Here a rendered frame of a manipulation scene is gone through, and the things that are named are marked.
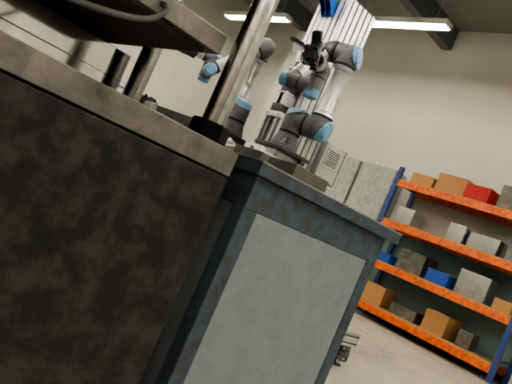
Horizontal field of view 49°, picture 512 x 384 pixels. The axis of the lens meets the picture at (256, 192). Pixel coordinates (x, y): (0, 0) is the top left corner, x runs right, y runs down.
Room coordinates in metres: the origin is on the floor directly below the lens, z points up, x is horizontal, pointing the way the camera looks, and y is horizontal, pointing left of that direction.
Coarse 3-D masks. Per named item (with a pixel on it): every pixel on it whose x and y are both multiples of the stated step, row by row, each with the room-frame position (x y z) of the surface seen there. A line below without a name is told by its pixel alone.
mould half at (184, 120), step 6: (156, 108) 2.22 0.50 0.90; (162, 108) 2.21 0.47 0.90; (168, 114) 2.18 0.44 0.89; (174, 114) 2.17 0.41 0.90; (180, 114) 2.16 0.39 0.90; (174, 120) 2.16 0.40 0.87; (180, 120) 2.15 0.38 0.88; (186, 120) 2.13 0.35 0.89; (186, 126) 2.13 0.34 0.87; (228, 144) 2.29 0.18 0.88
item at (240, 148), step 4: (236, 144) 1.98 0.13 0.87; (236, 148) 1.97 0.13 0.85; (240, 148) 1.96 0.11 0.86; (244, 148) 1.94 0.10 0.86; (248, 148) 1.93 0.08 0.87; (240, 152) 1.95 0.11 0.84; (244, 152) 1.94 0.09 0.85; (248, 152) 1.92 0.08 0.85; (252, 152) 1.90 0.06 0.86; (256, 152) 1.89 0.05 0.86; (260, 152) 1.88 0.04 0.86; (264, 152) 1.88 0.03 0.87; (252, 156) 1.90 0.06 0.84; (256, 156) 1.88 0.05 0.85; (260, 156) 1.87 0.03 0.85; (264, 156) 1.88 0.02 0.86; (268, 156) 1.89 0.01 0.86; (264, 160) 1.89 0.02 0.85
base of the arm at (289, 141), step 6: (282, 132) 2.92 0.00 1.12; (288, 132) 2.91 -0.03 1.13; (276, 138) 2.92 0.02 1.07; (282, 138) 2.90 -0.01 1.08; (288, 138) 2.90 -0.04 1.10; (294, 138) 2.92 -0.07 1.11; (282, 144) 2.89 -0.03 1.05; (288, 144) 2.89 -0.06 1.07; (294, 144) 2.92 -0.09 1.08; (294, 150) 2.92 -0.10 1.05
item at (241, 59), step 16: (256, 0) 1.33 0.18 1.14; (272, 0) 1.33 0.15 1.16; (256, 16) 1.33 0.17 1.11; (272, 16) 1.35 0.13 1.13; (240, 32) 1.34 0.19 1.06; (256, 32) 1.33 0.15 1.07; (240, 48) 1.33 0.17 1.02; (256, 48) 1.34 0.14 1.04; (240, 64) 1.33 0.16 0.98; (224, 80) 1.33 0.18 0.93; (240, 80) 1.34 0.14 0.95; (224, 96) 1.33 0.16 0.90; (208, 112) 1.33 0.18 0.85; (224, 112) 1.33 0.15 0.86; (192, 128) 1.33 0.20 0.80; (208, 128) 1.31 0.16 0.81; (224, 128) 1.32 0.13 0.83; (224, 144) 1.36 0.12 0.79
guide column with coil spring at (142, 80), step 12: (180, 0) 1.63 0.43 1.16; (144, 48) 1.63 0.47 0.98; (156, 48) 1.63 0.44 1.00; (144, 60) 1.62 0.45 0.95; (156, 60) 1.64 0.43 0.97; (132, 72) 1.63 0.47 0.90; (144, 72) 1.62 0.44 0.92; (132, 84) 1.62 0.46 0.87; (144, 84) 1.64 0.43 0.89; (132, 96) 1.62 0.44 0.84
